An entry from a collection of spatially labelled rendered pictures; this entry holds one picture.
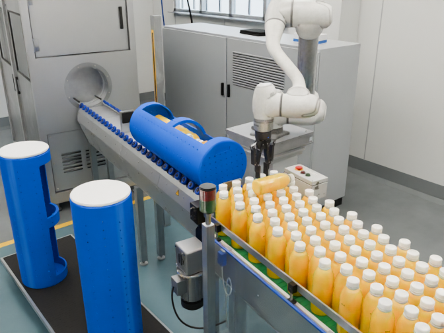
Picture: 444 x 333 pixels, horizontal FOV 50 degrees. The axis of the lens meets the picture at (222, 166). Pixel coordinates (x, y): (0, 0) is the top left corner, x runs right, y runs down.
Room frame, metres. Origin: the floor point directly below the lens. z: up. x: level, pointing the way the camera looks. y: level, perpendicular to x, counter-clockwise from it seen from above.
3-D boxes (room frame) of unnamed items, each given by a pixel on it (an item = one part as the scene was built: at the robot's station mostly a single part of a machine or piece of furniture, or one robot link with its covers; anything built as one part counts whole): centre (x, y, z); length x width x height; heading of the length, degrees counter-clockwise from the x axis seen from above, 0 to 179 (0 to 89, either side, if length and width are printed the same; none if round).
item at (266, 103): (2.06, -0.20, 1.46); 0.13 x 0.11 x 0.16; 79
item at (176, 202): (3.00, 0.51, 0.79); 2.17 x 0.29 x 0.34; 32
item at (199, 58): (4.59, -0.23, 0.72); 2.15 x 0.54 x 1.45; 39
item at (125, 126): (3.24, 0.67, 1.00); 0.10 x 0.04 x 0.15; 122
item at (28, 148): (2.61, 1.16, 1.03); 0.28 x 0.28 x 0.01
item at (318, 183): (2.10, -0.40, 1.05); 0.20 x 0.10 x 0.10; 32
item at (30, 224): (2.61, 1.16, 0.59); 0.28 x 0.28 x 0.88
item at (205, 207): (1.60, 0.05, 1.18); 0.06 x 0.06 x 0.05
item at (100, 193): (2.02, 0.57, 1.03); 0.28 x 0.28 x 0.01
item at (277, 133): (2.75, -0.27, 1.10); 0.22 x 0.18 x 0.06; 51
